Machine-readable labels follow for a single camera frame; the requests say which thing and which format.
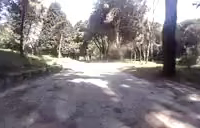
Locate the wood of green trees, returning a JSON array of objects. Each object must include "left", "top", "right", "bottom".
[{"left": 0, "top": 0, "right": 200, "bottom": 68}]

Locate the grass verge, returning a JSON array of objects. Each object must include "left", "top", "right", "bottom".
[{"left": 121, "top": 61, "right": 200, "bottom": 92}]

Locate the grass bank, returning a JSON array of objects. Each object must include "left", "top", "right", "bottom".
[{"left": 0, "top": 47, "right": 64, "bottom": 80}]

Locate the slender tree trunk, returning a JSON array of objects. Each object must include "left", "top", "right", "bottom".
[{"left": 18, "top": 0, "right": 30, "bottom": 56}]

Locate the low stone kerb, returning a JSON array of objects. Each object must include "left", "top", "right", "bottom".
[{"left": 0, "top": 64, "right": 64, "bottom": 95}]

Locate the thick dark tree trunk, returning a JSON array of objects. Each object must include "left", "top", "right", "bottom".
[{"left": 161, "top": 0, "right": 179, "bottom": 77}]

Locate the brown dirt path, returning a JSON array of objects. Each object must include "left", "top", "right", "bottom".
[{"left": 0, "top": 59, "right": 200, "bottom": 128}]

